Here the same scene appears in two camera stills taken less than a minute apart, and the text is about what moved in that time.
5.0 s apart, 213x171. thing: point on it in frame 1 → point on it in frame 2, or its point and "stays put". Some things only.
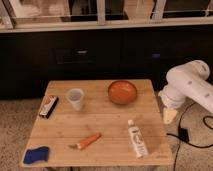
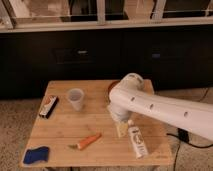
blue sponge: (36, 154) stays put
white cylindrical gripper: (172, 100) → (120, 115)
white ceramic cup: (76, 96) stays put
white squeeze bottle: (140, 148) stays put
